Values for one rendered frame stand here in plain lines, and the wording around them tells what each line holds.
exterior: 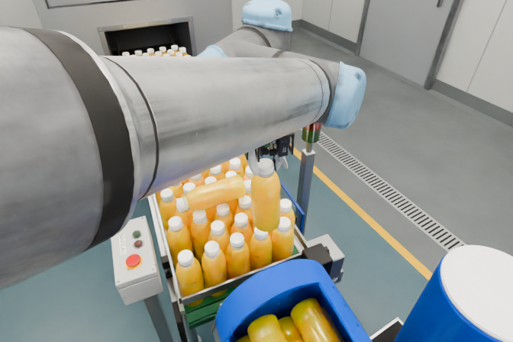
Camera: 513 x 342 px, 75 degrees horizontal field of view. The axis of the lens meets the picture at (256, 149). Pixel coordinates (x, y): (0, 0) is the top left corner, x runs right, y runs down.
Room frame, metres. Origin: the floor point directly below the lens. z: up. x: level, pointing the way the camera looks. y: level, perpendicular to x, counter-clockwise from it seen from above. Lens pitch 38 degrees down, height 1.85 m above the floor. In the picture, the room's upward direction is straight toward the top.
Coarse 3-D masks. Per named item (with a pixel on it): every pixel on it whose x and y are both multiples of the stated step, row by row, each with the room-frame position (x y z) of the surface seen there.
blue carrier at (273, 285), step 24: (288, 264) 0.41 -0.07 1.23; (312, 264) 0.42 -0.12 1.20; (240, 288) 0.37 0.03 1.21; (264, 288) 0.35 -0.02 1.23; (288, 288) 0.35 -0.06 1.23; (312, 288) 0.44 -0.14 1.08; (336, 288) 0.39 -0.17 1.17; (240, 312) 0.32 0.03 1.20; (264, 312) 0.39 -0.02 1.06; (288, 312) 0.41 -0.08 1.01; (336, 312) 0.32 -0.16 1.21; (240, 336) 0.36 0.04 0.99; (360, 336) 0.28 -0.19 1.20
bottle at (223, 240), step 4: (224, 228) 0.62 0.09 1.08; (224, 232) 0.61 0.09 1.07; (208, 236) 0.61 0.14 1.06; (212, 236) 0.60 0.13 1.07; (216, 236) 0.60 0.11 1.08; (220, 236) 0.60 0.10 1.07; (224, 236) 0.60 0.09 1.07; (228, 236) 0.61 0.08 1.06; (208, 240) 0.60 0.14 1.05; (216, 240) 0.59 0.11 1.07; (220, 240) 0.59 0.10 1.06; (224, 240) 0.59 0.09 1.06; (228, 240) 0.60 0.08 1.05; (220, 244) 0.59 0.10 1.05; (224, 244) 0.59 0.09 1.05; (220, 248) 0.58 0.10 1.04; (224, 248) 0.59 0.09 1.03; (224, 252) 0.59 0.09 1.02
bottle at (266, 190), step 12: (252, 180) 0.56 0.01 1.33; (264, 180) 0.54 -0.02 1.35; (276, 180) 0.55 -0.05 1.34; (252, 192) 0.55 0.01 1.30; (264, 192) 0.53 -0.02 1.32; (276, 192) 0.54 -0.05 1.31; (252, 204) 0.55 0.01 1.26; (264, 204) 0.53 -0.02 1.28; (276, 204) 0.54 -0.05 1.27; (264, 216) 0.53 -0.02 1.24; (276, 216) 0.54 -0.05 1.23; (264, 228) 0.53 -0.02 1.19
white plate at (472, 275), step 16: (448, 256) 0.56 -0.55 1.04; (464, 256) 0.56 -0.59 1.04; (480, 256) 0.56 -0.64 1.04; (496, 256) 0.56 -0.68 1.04; (512, 256) 0.56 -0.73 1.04; (448, 272) 0.51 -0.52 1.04; (464, 272) 0.51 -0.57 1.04; (480, 272) 0.51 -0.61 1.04; (496, 272) 0.51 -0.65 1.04; (512, 272) 0.51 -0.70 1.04; (448, 288) 0.46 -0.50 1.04; (464, 288) 0.46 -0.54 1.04; (480, 288) 0.46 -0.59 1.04; (496, 288) 0.46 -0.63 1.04; (512, 288) 0.46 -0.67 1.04; (464, 304) 0.42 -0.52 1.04; (480, 304) 0.42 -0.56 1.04; (496, 304) 0.42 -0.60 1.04; (512, 304) 0.42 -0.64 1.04; (480, 320) 0.38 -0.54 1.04; (496, 320) 0.38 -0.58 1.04; (512, 320) 0.38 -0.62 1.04; (496, 336) 0.35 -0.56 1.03; (512, 336) 0.34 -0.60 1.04
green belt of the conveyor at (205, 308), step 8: (296, 248) 0.68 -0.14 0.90; (200, 264) 0.62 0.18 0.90; (232, 288) 0.54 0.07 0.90; (208, 296) 0.51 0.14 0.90; (224, 296) 0.51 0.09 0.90; (200, 304) 0.49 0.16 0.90; (208, 304) 0.49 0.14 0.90; (216, 304) 0.49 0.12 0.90; (192, 312) 0.47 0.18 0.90; (200, 312) 0.47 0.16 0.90; (208, 312) 0.47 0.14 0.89; (216, 312) 0.47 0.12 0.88; (192, 320) 0.45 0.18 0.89; (200, 320) 0.45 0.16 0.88; (208, 320) 0.46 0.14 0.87; (192, 328) 0.44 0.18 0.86
